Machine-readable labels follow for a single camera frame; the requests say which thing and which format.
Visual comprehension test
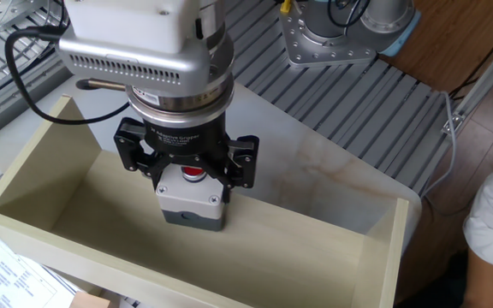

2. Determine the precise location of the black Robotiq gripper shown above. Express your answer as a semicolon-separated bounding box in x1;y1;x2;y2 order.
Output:
113;113;260;204

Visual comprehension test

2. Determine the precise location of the grey red push-button box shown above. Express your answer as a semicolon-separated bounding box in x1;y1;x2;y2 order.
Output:
155;164;227;233

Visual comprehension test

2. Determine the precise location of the person right forearm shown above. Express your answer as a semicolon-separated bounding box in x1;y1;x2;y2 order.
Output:
462;250;493;308

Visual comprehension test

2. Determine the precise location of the light wooden shelf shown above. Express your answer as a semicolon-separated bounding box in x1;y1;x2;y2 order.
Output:
0;94;410;308

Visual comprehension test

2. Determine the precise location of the glossy marble pattern board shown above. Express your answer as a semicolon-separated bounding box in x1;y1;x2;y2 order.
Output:
0;76;423;258

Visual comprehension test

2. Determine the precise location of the brass rod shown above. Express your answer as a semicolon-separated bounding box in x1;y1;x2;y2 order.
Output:
74;78;128;92

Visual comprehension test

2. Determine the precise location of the light brown wooden block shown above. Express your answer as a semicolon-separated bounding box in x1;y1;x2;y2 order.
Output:
68;291;111;308

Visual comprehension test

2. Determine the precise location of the printed paper stack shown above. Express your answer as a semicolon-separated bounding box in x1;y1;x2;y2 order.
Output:
0;222;79;308

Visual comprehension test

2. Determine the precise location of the silver perforated metal plate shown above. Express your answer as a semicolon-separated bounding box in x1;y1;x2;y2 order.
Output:
0;0;50;33

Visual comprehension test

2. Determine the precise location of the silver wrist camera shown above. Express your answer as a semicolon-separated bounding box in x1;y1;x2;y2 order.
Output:
57;37;211;98

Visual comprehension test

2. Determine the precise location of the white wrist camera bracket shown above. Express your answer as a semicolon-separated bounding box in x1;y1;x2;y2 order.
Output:
64;0;200;55

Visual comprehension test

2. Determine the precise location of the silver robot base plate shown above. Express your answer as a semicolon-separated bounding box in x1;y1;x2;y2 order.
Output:
279;3;378;68

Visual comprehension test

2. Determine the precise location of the grey aluminium edge rail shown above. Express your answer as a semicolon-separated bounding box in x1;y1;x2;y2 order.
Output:
0;63;74;149

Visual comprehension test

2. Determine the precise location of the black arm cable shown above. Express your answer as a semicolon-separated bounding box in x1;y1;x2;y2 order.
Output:
326;0;371;29

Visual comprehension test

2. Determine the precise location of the black camera cable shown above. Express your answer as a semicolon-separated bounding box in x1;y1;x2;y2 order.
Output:
4;25;131;126

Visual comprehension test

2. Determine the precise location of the light grey cable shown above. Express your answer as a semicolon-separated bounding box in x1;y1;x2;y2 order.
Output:
419;91;460;217

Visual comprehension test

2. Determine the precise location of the thin black floor cable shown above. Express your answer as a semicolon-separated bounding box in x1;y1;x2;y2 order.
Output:
447;40;493;100

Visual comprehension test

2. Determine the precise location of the aluminium frame post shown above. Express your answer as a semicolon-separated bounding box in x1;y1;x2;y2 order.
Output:
441;36;493;138

